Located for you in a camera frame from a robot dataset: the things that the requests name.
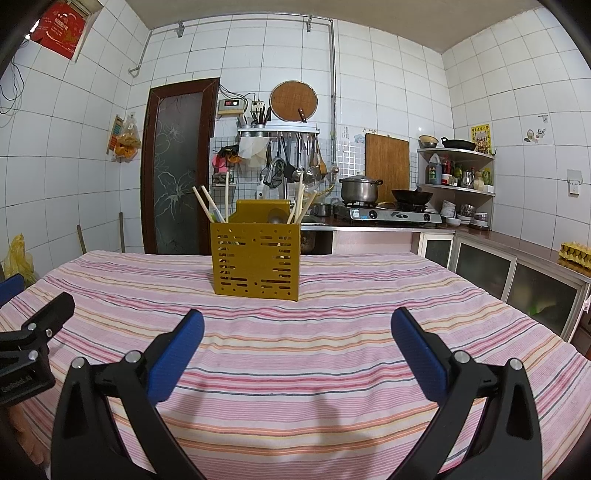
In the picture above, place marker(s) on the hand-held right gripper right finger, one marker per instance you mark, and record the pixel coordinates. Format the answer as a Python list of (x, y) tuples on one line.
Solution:
[(422, 355)]

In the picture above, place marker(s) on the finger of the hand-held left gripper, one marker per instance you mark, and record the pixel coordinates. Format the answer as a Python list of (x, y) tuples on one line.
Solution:
[(10, 287), (57, 309)]

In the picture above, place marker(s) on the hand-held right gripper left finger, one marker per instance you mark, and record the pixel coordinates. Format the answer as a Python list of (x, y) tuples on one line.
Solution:
[(178, 355)]

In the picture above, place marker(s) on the yellow perforated utensil holder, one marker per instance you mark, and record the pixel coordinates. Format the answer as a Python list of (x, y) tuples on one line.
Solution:
[(251, 228)]

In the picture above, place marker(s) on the row of hanging kitchen utensils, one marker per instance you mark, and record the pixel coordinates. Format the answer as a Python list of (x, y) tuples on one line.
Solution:
[(299, 159)]

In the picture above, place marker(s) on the person's left hand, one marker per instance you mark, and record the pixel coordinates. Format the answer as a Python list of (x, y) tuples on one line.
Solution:
[(27, 429)]

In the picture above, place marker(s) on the yellow plastic bag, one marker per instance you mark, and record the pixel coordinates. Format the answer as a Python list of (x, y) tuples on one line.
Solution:
[(18, 261)]

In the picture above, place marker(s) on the leaning wooden stick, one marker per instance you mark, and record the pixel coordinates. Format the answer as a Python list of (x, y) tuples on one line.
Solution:
[(122, 230), (82, 237)]

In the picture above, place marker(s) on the kitchen counter cabinet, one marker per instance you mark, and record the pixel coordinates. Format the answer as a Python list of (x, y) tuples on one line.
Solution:
[(485, 258)]

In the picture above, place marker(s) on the pink striped tablecloth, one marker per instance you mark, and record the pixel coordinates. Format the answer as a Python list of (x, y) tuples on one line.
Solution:
[(300, 346)]

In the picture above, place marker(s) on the steel gas stove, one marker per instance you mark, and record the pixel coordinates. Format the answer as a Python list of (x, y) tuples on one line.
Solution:
[(392, 216)]

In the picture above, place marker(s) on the stack of white bowls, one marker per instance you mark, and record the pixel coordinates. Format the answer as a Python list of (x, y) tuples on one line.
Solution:
[(449, 210)]

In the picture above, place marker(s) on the black wok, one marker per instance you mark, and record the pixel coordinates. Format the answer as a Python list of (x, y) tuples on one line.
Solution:
[(412, 196)]

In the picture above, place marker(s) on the white corner shelf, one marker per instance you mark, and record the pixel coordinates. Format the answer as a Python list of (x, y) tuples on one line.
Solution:
[(461, 189)]

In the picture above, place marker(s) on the small steel pot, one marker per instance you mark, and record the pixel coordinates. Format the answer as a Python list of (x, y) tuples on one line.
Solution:
[(323, 210)]

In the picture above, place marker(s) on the steel pot with lid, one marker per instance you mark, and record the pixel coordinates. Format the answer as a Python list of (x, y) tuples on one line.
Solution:
[(359, 189)]

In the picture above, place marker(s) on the hanging bag of oranges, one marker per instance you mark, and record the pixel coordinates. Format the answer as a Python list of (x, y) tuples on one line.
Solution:
[(127, 145)]

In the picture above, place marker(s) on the large oil bottle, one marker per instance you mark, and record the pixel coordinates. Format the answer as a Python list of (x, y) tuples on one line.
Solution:
[(434, 173)]

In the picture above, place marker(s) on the row of sauce bottles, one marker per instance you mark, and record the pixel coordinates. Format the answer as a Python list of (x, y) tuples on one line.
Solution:
[(455, 175)]

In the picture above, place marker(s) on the yellow egg carton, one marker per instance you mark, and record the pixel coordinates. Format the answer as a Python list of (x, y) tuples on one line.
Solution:
[(575, 253)]

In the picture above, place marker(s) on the white dish soap bottle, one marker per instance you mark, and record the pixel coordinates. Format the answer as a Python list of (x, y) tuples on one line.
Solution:
[(261, 191)]

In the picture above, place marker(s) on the brown frosted glass door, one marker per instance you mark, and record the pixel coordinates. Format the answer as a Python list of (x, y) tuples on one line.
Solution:
[(178, 161)]

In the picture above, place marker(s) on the rectangular wooden cutting board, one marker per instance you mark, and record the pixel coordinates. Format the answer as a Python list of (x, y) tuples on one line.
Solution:
[(387, 161)]

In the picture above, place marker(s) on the red and pink gloves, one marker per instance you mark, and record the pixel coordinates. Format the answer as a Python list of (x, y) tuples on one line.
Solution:
[(224, 159)]

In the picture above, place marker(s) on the metal bowl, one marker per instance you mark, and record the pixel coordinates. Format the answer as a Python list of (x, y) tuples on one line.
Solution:
[(428, 142)]

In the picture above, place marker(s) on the black frying pan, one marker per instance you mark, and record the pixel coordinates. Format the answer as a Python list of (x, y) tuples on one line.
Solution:
[(459, 144)]

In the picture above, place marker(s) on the white hanging cloth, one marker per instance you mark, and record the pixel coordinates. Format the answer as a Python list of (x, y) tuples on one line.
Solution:
[(253, 150)]

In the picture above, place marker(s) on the utensil cup with knives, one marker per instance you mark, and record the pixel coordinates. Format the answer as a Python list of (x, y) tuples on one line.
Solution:
[(259, 117)]

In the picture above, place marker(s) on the round bamboo board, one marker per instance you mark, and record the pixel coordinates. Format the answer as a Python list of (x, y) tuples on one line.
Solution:
[(293, 99)]

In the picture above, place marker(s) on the yellow wall poster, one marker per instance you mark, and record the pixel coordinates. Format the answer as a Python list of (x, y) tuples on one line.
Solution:
[(481, 138)]

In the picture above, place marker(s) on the white wall socket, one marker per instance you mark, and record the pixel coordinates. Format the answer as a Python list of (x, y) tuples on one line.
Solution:
[(575, 184)]

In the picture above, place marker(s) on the wall hooks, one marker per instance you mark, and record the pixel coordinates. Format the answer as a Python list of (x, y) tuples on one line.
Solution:
[(531, 135)]

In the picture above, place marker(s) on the metal wall rack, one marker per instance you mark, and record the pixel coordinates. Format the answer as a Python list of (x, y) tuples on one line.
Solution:
[(277, 130)]

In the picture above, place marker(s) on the white wall controller box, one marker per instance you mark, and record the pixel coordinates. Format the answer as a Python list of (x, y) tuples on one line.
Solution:
[(231, 106)]

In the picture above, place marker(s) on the red wall calendar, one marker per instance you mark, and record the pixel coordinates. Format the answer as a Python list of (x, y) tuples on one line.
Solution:
[(60, 27)]

